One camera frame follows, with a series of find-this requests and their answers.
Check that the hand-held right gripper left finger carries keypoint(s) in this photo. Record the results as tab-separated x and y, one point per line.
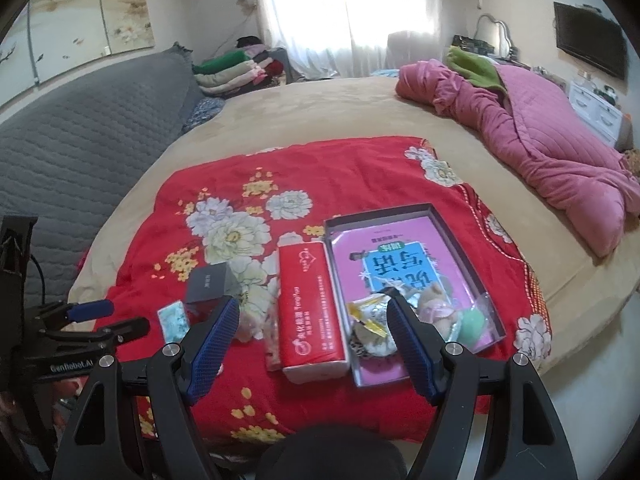
215	345

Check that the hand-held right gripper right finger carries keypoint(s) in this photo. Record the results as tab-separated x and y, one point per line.
410	345

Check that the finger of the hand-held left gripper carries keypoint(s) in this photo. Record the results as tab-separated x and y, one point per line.
90	310
120	330

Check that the yellow white packet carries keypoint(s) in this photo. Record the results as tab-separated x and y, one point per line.
370	317

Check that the leopard print cloth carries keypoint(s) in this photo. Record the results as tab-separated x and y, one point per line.
361	349

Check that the green soft sponge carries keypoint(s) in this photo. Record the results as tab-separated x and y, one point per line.
472	327

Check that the shallow purple cardboard box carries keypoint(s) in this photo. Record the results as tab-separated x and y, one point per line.
377	216

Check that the small teal patterned packet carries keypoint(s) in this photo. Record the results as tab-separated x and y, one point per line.
172	322

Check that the small black box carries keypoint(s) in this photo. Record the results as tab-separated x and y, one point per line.
210	282

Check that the red tissue pack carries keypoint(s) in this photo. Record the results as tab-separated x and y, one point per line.
310	300

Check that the pink blue copybook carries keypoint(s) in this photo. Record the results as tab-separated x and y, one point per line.
400	232

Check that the grey quilted sofa cover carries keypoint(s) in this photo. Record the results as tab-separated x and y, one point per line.
90	150

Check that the red floral blanket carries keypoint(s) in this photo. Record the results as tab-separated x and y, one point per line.
350	170

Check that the blue patterned pillow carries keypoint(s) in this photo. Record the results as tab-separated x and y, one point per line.
205	110

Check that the pink quilt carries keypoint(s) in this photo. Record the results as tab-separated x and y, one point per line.
550	160

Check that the tan bed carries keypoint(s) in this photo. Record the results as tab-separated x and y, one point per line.
325	110

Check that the stack of folded clothes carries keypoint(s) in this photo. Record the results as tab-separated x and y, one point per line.
230	72

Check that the green blanket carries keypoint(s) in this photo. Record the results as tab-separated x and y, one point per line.
475	70

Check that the brown patterned cloth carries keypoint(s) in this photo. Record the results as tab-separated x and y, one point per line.
631	162

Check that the white drawer cabinet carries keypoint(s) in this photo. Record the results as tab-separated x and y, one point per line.
595	110

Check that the dark patterned bag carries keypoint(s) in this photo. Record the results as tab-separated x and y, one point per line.
470	42

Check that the white framed mirror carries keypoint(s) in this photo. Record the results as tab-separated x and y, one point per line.
492	35

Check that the white curtain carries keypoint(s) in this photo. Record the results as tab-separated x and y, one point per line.
310	10

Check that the floral wall painting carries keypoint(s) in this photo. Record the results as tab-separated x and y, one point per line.
75	10

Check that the black wall television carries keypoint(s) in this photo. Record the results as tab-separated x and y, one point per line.
590	40

